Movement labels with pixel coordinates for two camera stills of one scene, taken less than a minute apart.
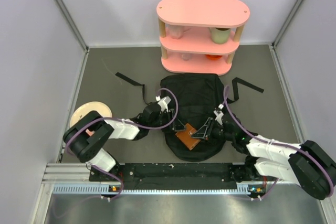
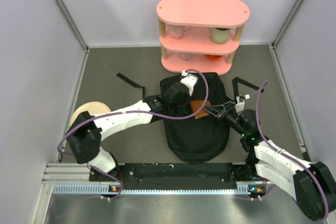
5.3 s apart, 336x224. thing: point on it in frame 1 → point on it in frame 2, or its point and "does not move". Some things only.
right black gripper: (207, 130) → (218, 110)
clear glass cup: (186, 56) does not move
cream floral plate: (87, 108) does not move
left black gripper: (177, 125) → (182, 109)
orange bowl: (213, 57) does not move
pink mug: (176, 31) does not move
